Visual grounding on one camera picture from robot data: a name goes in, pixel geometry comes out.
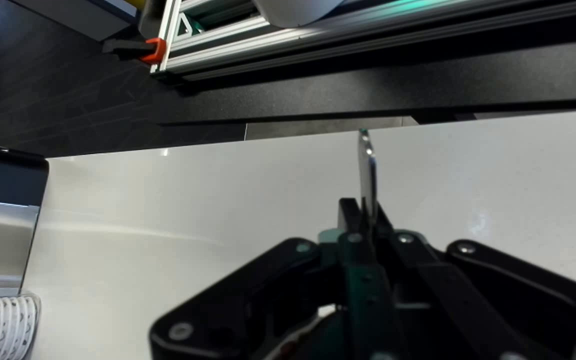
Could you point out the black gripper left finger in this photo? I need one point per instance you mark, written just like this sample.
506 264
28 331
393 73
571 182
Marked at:
244 314

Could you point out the metal spoon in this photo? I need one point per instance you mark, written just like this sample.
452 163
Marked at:
366 166

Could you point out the patterned paper cup stack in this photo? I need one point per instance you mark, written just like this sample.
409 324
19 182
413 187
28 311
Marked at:
19 323

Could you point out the orange black clamp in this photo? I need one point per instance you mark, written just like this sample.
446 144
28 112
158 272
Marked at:
149 50

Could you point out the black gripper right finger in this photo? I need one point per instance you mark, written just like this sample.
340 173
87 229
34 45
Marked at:
410 301

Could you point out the aluminium extrusion frame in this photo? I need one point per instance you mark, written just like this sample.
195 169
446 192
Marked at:
217 39

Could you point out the stainless steel appliance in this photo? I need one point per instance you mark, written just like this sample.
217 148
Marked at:
23 182

